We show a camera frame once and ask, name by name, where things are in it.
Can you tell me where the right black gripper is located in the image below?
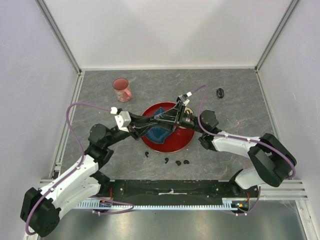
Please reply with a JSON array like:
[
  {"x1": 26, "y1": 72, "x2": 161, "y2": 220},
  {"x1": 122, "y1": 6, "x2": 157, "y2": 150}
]
[{"x1": 154, "y1": 100, "x2": 206, "y2": 134}]

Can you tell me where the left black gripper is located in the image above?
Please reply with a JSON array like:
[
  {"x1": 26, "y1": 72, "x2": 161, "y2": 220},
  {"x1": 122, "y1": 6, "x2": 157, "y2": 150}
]
[{"x1": 104, "y1": 111, "x2": 158, "y2": 147}]

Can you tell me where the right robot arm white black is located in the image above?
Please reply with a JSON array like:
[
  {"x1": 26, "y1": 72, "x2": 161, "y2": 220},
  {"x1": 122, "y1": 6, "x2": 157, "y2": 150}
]
[{"x1": 151, "y1": 102, "x2": 297, "y2": 197}]

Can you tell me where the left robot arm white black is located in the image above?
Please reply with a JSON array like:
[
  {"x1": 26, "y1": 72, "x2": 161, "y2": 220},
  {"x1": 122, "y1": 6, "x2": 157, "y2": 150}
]
[{"x1": 20, "y1": 110, "x2": 157, "y2": 237}]

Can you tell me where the beige ceramic cup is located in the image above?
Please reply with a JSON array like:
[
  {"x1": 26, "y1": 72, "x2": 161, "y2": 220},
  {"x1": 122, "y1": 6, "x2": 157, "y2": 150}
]
[{"x1": 184, "y1": 107, "x2": 194, "y2": 116}]

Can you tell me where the blue shell-shaped dish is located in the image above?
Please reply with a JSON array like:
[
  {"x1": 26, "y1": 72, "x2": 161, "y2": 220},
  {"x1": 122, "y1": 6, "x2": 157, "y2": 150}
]
[{"x1": 144, "y1": 106, "x2": 172, "y2": 144}]

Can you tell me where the red round tray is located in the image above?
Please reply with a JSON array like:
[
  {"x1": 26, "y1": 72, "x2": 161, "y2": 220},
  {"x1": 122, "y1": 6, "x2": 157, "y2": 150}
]
[{"x1": 141, "y1": 103, "x2": 195, "y2": 153}]

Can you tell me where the pink floral mug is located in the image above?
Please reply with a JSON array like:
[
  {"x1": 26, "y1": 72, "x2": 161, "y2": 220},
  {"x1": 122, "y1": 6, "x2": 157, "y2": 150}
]
[{"x1": 112, "y1": 78, "x2": 133, "y2": 103}]

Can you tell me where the small black object on table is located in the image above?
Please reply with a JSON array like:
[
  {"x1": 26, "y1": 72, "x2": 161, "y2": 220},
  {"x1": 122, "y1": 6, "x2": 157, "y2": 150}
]
[{"x1": 216, "y1": 88, "x2": 225, "y2": 99}]

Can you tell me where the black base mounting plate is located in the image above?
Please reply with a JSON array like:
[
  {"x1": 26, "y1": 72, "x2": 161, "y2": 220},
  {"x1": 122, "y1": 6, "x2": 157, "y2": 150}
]
[{"x1": 104, "y1": 178, "x2": 241, "y2": 206}]

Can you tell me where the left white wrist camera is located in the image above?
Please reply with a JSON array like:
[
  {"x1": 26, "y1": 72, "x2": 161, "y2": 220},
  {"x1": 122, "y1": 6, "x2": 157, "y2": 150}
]
[{"x1": 114, "y1": 111, "x2": 131, "y2": 133}]

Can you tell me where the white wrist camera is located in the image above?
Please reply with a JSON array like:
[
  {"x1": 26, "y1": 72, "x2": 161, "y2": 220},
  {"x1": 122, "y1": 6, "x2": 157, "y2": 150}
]
[
  {"x1": 114, "y1": 111, "x2": 131, "y2": 133},
  {"x1": 176, "y1": 94, "x2": 190, "y2": 106}
]

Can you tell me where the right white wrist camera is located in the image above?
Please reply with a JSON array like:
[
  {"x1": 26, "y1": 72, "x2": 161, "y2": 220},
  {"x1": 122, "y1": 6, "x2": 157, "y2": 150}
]
[{"x1": 176, "y1": 94, "x2": 190, "y2": 106}]

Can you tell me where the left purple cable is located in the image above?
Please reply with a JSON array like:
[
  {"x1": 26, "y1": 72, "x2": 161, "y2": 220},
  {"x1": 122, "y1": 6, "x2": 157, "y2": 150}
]
[{"x1": 25, "y1": 102, "x2": 118, "y2": 236}]

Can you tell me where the slotted grey cable duct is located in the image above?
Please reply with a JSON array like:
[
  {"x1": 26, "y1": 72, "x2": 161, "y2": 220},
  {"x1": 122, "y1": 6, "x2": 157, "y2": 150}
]
[{"x1": 74, "y1": 198, "x2": 249, "y2": 211}]

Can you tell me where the left aluminium frame post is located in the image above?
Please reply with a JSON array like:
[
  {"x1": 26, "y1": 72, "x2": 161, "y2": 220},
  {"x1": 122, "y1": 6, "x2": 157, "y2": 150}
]
[{"x1": 35, "y1": 0, "x2": 82, "y2": 75}]

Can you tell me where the aluminium frame post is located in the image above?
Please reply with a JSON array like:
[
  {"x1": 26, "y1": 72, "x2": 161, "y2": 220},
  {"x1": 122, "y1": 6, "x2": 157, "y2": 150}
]
[
  {"x1": 254, "y1": 0, "x2": 300, "y2": 73},
  {"x1": 35, "y1": 0, "x2": 82, "y2": 75}
]

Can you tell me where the right aluminium frame post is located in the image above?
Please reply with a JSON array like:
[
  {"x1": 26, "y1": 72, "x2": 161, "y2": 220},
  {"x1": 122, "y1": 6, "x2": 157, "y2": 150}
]
[{"x1": 254, "y1": 0, "x2": 300, "y2": 73}]

